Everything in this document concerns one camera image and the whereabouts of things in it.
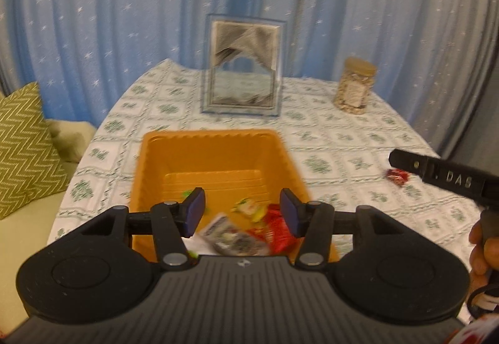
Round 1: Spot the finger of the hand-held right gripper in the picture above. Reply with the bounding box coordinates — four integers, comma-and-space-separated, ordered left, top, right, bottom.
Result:
389, 148, 430, 183

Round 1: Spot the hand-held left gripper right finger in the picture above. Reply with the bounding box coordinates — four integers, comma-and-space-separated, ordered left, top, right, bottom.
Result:
279, 188, 408, 266

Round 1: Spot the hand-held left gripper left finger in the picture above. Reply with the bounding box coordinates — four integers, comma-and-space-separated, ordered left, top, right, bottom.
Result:
80, 187, 206, 271

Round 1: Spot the small red candy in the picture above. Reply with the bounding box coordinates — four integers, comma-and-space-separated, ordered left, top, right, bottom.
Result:
386, 168, 411, 188

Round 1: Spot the large red snack packet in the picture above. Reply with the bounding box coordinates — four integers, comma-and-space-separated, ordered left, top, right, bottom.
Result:
249, 204, 298, 254

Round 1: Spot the yellow snack packet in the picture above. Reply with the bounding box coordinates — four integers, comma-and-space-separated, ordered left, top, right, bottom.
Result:
233, 198, 268, 223

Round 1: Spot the grey snack packet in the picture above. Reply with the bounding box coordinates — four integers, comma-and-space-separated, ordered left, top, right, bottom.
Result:
195, 213, 270, 256

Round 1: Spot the orange plastic tray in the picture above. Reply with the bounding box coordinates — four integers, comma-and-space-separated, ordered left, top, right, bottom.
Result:
133, 128, 341, 264

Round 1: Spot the person's right hand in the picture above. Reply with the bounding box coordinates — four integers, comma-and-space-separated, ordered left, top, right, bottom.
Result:
468, 220, 499, 287

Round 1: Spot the clear jar of nuts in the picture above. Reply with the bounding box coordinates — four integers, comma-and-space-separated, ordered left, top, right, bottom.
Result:
333, 57, 378, 116

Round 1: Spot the grey-blue drape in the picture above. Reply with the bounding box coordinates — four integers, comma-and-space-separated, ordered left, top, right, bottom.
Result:
440, 0, 499, 173

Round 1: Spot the red and white clothing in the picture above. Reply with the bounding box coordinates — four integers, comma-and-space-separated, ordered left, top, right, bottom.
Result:
444, 318, 499, 344

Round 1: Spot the beige sofa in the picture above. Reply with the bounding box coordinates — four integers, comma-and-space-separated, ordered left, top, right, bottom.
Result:
0, 119, 99, 333

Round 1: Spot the green zigzag pillow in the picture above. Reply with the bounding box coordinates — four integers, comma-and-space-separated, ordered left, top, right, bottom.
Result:
0, 81, 71, 221

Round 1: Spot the blue star print curtain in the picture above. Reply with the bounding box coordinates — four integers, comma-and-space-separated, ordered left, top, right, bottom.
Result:
0, 0, 499, 158

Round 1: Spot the black cable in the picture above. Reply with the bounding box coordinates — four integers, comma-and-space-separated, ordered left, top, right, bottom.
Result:
467, 284, 499, 324

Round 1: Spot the sand art picture frame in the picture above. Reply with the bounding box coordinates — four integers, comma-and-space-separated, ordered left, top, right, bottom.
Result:
200, 12, 288, 118

